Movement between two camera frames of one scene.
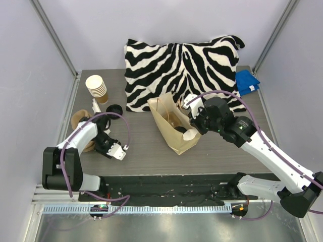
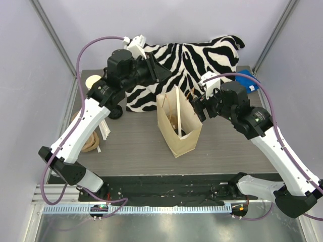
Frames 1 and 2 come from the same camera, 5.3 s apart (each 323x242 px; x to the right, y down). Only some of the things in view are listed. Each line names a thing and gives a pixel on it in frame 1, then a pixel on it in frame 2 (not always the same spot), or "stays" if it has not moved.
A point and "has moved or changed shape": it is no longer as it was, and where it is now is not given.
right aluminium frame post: x=291 y=5 stays
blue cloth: x=246 y=82 stays
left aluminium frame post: x=55 y=40 stays
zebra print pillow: x=184 y=68 stays
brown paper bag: x=173 y=122 has moved or changed shape
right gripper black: x=198 y=123 → x=201 y=108
